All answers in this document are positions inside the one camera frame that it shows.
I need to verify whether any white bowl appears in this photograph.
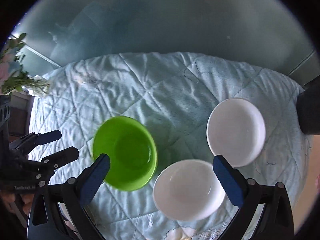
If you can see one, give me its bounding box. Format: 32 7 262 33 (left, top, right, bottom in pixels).
152 159 226 221
206 98 266 167

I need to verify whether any green plastic bowl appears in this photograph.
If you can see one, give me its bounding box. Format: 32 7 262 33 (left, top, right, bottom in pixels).
92 116 158 191

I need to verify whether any person's left hand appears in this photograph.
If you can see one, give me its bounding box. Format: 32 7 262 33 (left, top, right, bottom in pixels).
0 192 34 215

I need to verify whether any pink flower bouquet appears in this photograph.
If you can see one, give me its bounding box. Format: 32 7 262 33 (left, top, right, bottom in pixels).
1 33 30 95

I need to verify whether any black object at table edge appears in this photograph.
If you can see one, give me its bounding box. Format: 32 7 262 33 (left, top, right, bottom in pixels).
296 76 320 135

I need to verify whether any light blue quilted tablecloth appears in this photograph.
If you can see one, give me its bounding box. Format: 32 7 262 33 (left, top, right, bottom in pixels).
28 51 313 240

